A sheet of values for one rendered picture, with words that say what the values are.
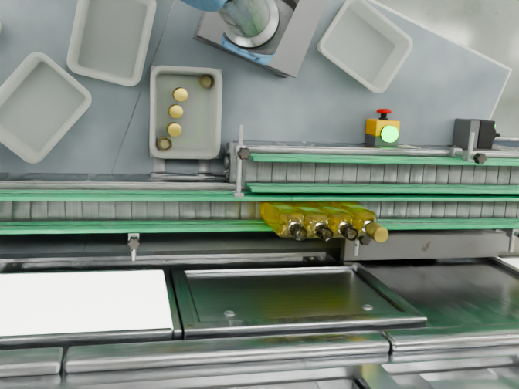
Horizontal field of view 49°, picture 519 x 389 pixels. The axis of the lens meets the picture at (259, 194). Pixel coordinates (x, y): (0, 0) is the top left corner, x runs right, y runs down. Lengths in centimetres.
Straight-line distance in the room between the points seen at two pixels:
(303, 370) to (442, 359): 25
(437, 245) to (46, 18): 117
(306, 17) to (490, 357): 87
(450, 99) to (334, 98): 35
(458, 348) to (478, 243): 64
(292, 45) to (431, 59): 45
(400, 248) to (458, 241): 18
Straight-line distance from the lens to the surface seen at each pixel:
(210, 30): 140
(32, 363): 96
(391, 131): 155
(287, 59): 144
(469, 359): 110
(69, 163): 151
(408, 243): 160
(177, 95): 143
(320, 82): 157
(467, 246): 170
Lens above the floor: 224
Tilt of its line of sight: 73 degrees down
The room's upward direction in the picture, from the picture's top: 132 degrees clockwise
